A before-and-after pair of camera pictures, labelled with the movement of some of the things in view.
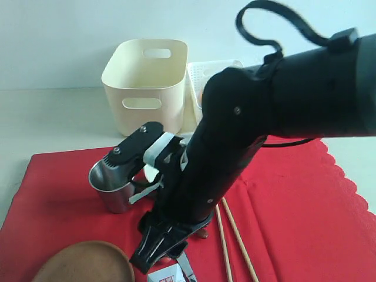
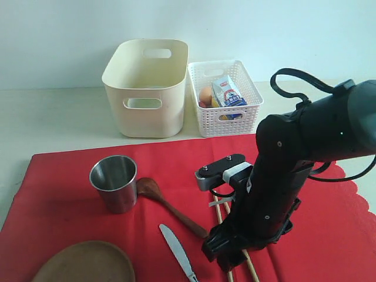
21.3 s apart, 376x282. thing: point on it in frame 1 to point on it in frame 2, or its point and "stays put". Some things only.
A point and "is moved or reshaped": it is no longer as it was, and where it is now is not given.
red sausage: x=165 y=259 is moved or reshaped
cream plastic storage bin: x=145 y=80 stays put
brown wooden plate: x=86 y=261 stays put
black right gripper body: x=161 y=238 to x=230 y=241
